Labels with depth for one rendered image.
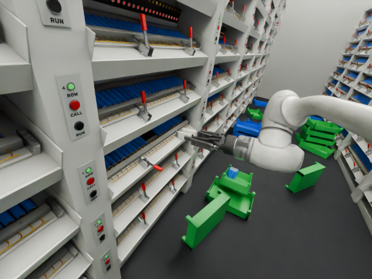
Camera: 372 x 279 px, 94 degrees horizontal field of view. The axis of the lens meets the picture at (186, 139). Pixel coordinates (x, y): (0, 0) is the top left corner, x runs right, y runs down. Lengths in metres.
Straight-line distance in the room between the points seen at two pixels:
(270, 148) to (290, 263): 0.79
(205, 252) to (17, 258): 0.81
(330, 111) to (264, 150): 0.20
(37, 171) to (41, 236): 0.19
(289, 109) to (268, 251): 0.85
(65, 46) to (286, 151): 0.60
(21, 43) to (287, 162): 0.64
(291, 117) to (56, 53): 0.60
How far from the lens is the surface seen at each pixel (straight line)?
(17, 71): 0.35
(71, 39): 0.38
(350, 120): 0.49
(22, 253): 0.55
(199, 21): 0.92
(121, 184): 0.62
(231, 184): 1.29
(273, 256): 1.24
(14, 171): 0.43
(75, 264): 0.72
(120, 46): 0.50
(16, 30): 0.35
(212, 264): 1.09
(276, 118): 0.64
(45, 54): 0.36
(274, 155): 0.61
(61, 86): 0.37
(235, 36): 1.59
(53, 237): 0.55
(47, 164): 0.43
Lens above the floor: 0.96
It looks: 30 degrees down
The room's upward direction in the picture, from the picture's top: 8 degrees clockwise
